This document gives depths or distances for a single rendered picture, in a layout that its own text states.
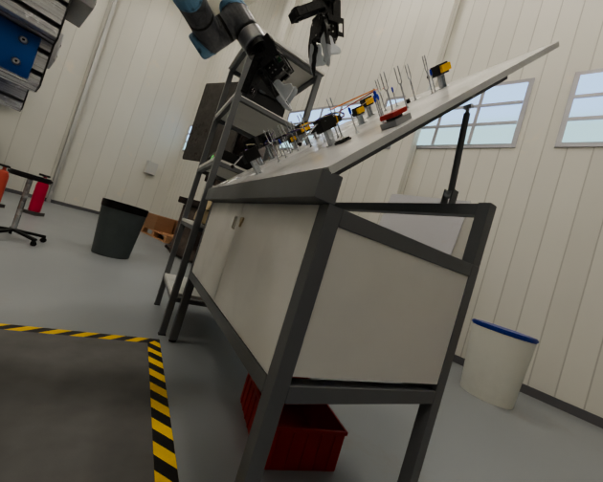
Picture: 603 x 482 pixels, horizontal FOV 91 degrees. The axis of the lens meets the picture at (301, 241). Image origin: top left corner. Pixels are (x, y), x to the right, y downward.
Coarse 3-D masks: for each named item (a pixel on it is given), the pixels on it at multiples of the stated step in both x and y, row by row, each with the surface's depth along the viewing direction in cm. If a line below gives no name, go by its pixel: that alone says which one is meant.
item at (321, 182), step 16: (288, 176) 75; (304, 176) 67; (320, 176) 61; (336, 176) 63; (208, 192) 161; (224, 192) 129; (240, 192) 107; (256, 192) 93; (272, 192) 81; (288, 192) 72; (304, 192) 65; (320, 192) 61; (336, 192) 63
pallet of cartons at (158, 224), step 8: (152, 216) 668; (160, 216) 656; (144, 224) 690; (152, 224) 659; (160, 224) 659; (168, 224) 673; (176, 224) 686; (144, 232) 678; (152, 232) 651; (160, 232) 629; (168, 232) 677; (160, 240) 622; (168, 240) 614
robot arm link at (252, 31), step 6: (252, 24) 84; (246, 30) 84; (252, 30) 84; (258, 30) 85; (240, 36) 85; (246, 36) 84; (252, 36) 84; (258, 36) 85; (240, 42) 86; (246, 42) 85; (246, 48) 86; (246, 54) 89
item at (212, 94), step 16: (208, 96) 445; (208, 112) 438; (192, 128) 449; (208, 128) 431; (192, 144) 442; (240, 144) 412; (192, 160) 438; (208, 176) 485; (192, 208) 464; (192, 256) 445
